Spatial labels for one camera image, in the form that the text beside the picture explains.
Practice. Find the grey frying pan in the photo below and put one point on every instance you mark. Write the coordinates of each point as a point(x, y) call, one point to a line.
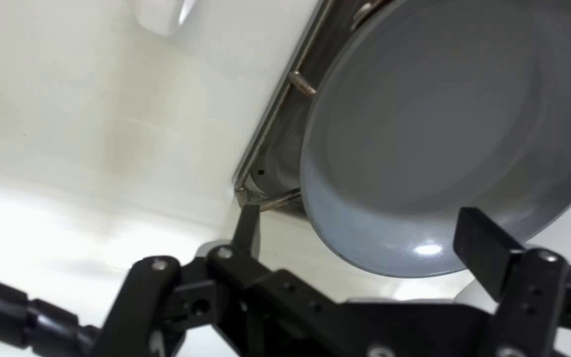
point(444, 131)

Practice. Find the black metal burner grate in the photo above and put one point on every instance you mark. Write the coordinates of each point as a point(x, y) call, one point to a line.
point(277, 151)

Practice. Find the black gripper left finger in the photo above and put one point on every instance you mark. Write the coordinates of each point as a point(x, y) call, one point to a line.
point(277, 298)

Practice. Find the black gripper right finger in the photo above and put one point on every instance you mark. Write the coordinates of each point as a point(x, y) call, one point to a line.
point(529, 304)

